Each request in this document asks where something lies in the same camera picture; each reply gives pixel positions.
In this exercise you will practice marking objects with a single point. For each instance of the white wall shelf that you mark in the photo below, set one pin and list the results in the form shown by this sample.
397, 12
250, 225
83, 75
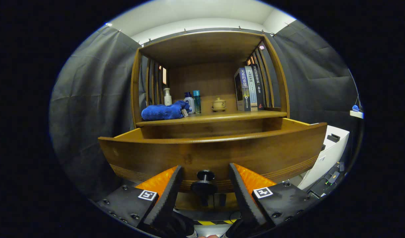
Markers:
356, 114

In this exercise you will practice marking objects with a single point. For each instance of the wooden drawer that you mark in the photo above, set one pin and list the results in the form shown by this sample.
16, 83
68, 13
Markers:
255, 155

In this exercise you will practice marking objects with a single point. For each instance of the clear blue bottle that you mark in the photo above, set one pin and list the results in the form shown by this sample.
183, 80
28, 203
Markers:
197, 102

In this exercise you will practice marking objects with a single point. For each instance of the white bottle with blue cap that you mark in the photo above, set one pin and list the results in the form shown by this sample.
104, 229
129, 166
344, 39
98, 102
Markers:
190, 102

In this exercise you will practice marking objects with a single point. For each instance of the small black device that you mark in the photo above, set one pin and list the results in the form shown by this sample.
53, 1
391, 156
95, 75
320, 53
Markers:
333, 137

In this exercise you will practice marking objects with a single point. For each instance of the small blue item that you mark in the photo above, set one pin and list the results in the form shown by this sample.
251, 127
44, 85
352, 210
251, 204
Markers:
355, 107

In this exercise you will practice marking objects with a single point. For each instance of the person's left black shoe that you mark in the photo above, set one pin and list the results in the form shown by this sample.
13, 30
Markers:
176, 226

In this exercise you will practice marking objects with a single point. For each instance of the person's right black shoe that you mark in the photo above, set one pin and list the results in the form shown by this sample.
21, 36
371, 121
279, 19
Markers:
237, 229

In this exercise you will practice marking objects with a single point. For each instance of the black drawer knob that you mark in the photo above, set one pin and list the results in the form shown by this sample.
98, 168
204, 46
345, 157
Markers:
204, 187

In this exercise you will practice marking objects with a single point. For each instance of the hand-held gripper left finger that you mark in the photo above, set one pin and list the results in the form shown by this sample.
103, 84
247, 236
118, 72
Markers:
166, 201

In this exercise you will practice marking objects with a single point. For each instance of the blue-spined book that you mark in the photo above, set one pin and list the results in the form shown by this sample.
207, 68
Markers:
245, 89

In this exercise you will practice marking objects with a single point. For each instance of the wooden countertop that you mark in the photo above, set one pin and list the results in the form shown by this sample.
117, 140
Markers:
222, 116

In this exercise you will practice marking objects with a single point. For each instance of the wooden cabinet door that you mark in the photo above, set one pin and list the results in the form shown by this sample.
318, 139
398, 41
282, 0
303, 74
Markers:
230, 201
187, 202

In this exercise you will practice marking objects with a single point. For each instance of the person's black shoe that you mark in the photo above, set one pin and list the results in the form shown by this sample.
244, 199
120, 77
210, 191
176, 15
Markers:
237, 229
176, 226

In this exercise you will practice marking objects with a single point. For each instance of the pale-spined book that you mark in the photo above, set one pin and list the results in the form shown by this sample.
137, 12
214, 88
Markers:
252, 89

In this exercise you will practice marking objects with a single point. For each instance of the beige lidded tea cup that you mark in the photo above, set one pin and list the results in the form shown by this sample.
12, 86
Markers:
219, 105

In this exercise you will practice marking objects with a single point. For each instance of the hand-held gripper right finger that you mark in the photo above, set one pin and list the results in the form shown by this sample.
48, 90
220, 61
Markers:
248, 201

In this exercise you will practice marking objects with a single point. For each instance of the white box unit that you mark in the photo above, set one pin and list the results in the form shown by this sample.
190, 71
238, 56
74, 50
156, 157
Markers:
328, 155

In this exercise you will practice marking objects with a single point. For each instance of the blue towel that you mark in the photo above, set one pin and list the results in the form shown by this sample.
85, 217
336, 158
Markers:
162, 112

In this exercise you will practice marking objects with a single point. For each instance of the yellow black floor tape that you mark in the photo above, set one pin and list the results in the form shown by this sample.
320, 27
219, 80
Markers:
205, 222

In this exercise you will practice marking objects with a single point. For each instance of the white pump bottle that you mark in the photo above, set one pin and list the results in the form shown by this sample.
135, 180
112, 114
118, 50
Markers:
167, 99

